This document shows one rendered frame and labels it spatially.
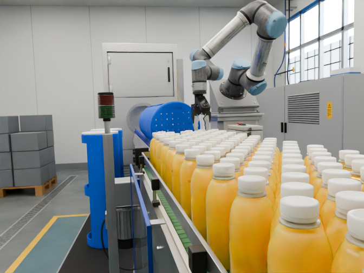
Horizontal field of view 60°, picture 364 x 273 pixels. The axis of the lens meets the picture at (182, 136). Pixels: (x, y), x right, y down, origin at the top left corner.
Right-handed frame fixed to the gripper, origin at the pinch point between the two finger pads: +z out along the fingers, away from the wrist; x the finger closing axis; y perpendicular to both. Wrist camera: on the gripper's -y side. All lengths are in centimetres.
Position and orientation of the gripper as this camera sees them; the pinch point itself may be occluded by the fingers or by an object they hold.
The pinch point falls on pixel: (201, 131)
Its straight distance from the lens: 159.4
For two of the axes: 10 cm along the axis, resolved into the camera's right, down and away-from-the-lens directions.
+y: -2.0, -0.8, 9.8
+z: 0.3, 10.0, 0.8
